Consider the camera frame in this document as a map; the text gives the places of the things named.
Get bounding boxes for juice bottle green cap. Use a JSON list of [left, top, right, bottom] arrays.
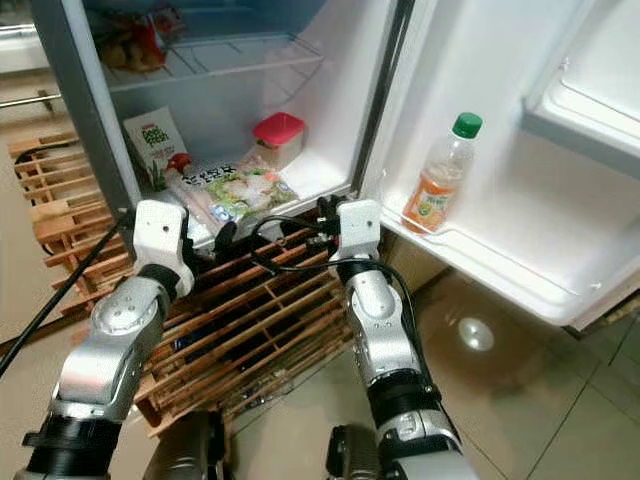
[[401, 111, 484, 235]]

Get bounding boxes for grey left robot leg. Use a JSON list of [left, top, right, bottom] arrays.
[[144, 408, 233, 480]]

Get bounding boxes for metal cabinet handle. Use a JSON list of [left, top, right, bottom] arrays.
[[0, 92, 53, 110]]

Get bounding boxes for red yellow food bag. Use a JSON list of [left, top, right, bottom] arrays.
[[94, 6, 188, 74]]

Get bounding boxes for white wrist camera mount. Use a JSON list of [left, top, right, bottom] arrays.
[[132, 199, 194, 298], [334, 197, 384, 268]]

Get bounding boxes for wooden slatted rack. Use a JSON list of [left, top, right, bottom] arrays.
[[7, 128, 363, 438]]

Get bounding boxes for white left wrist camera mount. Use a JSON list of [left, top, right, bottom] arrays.
[[132, 199, 194, 298]]

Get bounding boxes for grey robot leg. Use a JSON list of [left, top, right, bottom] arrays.
[[144, 408, 233, 480], [324, 424, 393, 480]]

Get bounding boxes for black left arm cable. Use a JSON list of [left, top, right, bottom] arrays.
[[0, 210, 141, 376]]

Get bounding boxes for dark grey mini fridge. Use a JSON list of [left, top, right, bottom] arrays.
[[26, 0, 413, 249]]

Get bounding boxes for grey right robot leg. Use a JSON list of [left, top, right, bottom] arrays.
[[324, 424, 393, 480]]

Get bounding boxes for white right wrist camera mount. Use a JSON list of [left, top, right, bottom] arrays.
[[334, 197, 384, 268]]

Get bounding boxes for white blue food packet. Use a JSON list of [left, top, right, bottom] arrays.
[[165, 172, 231, 241]]

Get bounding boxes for green white carton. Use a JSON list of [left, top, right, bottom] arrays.
[[122, 106, 190, 191]]

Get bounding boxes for white wire fridge shelf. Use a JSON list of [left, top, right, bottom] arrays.
[[104, 33, 327, 97]]

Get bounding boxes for red lid food container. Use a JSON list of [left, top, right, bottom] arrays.
[[252, 111, 307, 170]]

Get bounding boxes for green white food packet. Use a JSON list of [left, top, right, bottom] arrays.
[[198, 163, 301, 225]]

